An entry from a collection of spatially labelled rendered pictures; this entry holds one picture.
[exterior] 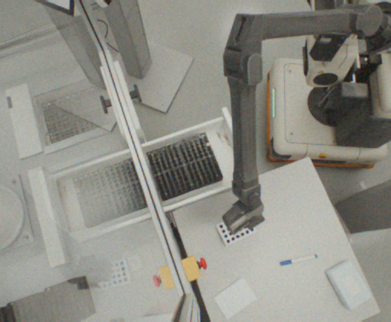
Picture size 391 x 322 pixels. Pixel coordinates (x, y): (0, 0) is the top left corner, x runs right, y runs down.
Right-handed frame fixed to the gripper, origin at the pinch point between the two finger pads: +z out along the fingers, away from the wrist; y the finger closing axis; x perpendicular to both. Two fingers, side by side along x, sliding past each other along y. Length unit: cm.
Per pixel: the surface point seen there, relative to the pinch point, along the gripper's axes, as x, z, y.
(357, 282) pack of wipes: 21.5, 1.4, 40.2
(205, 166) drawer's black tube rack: -4.3, -8.7, -20.7
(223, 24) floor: 77, 79, -126
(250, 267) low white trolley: -7.6, 5.7, 16.8
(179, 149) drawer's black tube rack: -9.1, -8.8, -30.9
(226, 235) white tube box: -9.0, 4.7, 2.6
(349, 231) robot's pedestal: 65, 79, 38
